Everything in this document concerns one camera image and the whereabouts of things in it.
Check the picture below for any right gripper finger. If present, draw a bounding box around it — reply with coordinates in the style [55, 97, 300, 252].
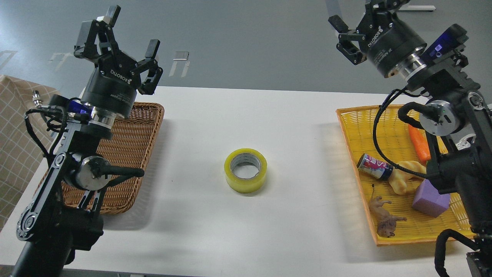
[364, 0, 410, 18]
[328, 15, 367, 65]

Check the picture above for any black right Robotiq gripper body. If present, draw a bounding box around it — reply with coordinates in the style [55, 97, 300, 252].
[356, 11, 427, 78]

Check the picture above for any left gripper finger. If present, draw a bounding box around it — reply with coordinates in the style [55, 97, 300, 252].
[130, 39, 163, 95]
[73, 5, 121, 65]

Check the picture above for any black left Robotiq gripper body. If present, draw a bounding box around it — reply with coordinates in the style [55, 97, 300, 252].
[80, 53, 136, 119]

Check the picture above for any yellow tape roll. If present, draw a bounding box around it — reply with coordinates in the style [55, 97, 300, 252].
[224, 148, 268, 194]

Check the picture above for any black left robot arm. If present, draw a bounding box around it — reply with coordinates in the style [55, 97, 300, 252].
[10, 5, 162, 277]

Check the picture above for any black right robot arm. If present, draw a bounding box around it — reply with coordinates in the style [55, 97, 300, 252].
[329, 0, 492, 277]

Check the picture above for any white stand base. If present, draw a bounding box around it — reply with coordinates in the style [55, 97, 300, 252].
[399, 5, 436, 12]

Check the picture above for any brown wicker basket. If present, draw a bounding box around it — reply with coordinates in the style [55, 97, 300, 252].
[61, 102, 165, 215]

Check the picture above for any yellow plastic basket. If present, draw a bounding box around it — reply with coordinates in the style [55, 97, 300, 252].
[337, 105, 474, 247]

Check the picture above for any orange toy carrot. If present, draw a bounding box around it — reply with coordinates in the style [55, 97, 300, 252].
[407, 124, 431, 165]

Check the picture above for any beige checkered cloth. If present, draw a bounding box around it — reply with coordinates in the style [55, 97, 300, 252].
[0, 75, 59, 229]

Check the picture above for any small drink can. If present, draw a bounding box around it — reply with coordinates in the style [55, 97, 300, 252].
[357, 153, 394, 181]

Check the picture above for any toy croissant bread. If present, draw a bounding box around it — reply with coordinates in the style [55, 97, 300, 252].
[388, 161, 427, 195]

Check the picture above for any purple foam block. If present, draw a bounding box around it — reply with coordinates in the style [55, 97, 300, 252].
[412, 179, 450, 218]

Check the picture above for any brown toy lion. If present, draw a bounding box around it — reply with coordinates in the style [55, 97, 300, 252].
[369, 184, 407, 238]

